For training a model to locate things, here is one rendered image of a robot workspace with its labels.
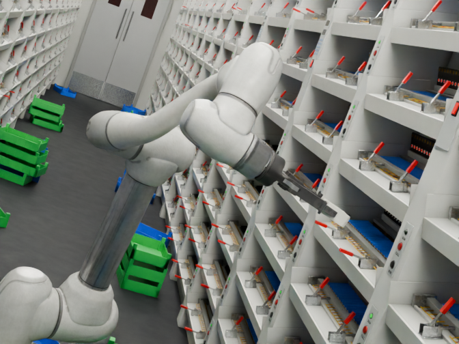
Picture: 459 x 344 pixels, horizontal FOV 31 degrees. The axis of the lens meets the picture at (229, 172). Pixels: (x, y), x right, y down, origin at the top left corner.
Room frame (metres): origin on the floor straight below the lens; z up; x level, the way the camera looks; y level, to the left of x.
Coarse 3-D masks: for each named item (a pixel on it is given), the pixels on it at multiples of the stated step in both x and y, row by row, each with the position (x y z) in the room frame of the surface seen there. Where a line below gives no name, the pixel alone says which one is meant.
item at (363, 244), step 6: (342, 228) 2.34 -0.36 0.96; (348, 228) 2.28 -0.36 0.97; (348, 234) 2.28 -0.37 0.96; (354, 234) 2.22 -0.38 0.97; (360, 234) 2.23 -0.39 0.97; (348, 240) 2.21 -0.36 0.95; (354, 240) 2.21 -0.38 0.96; (360, 240) 2.17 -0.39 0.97; (366, 240) 2.17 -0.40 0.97; (354, 246) 2.15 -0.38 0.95; (360, 246) 2.16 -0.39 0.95; (366, 246) 2.11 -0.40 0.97; (372, 246) 2.11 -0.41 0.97; (366, 252) 2.11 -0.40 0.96; (372, 252) 2.06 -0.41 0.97; (378, 252) 2.06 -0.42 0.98; (378, 258) 2.01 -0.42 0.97; (384, 258) 2.01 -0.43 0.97; (378, 264) 2.00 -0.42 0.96; (384, 264) 1.96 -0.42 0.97
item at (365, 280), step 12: (324, 216) 2.44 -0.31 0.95; (360, 216) 2.45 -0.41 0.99; (372, 216) 2.46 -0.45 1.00; (384, 216) 2.41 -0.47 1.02; (324, 228) 2.36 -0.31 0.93; (336, 228) 2.37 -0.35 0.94; (396, 228) 2.30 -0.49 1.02; (324, 240) 2.30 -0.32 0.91; (336, 240) 2.23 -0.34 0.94; (336, 252) 2.18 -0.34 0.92; (360, 252) 2.14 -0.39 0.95; (348, 264) 2.06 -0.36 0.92; (348, 276) 2.05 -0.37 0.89; (360, 276) 1.95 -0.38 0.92; (372, 276) 1.93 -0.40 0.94; (360, 288) 1.94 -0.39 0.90; (372, 288) 1.85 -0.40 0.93
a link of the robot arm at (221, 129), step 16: (224, 96) 1.83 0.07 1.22; (192, 112) 1.79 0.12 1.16; (208, 112) 1.79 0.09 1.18; (224, 112) 1.80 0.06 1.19; (240, 112) 1.81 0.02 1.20; (192, 128) 1.79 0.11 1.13; (208, 128) 1.78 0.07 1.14; (224, 128) 1.79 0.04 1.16; (240, 128) 1.81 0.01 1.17; (208, 144) 1.79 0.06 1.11; (224, 144) 1.79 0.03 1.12; (240, 144) 1.80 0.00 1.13; (224, 160) 1.81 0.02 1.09
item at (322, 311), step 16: (304, 272) 2.44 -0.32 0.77; (320, 272) 2.45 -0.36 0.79; (336, 272) 2.45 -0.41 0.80; (304, 288) 2.39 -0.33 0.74; (320, 288) 2.26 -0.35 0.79; (336, 288) 2.36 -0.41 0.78; (352, 288) 2.39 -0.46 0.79; (304, 304) 2.25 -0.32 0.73; (320, 304) 2.26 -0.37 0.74; (336, 304) 2.21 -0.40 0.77; (352, 304) 2.23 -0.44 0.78; (304, 320) 2.23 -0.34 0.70; (320, 320) 2.14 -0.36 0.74; (336, 320) 2.13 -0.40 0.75; (352, 320) 2.09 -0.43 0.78; (320, 336) 2.04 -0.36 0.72; (336, 336) 1.99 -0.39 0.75; (352, 336) 2.01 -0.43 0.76
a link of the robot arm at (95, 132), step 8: (104, 112) 2.26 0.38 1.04; (112, 112) 2.23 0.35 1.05; (120, 112) 2.22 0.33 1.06; (96, 120) 2.24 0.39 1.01; (104, 120) 2.21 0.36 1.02; (88, 128) 2.28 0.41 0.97; (96, 128) 2.22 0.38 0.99; (104, 128) 2.19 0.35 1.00; (88, 136) 2.28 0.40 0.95; (96, 136) 2.22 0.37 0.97; (104, 136) 2.20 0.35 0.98; (96, 144) 2.26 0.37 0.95; (104, 144) 2.22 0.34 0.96; (112, 152) 2.27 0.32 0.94; (120, 152) 2.25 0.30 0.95; (128, 152) 2.26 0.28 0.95; (136, 152) 2.28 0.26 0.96
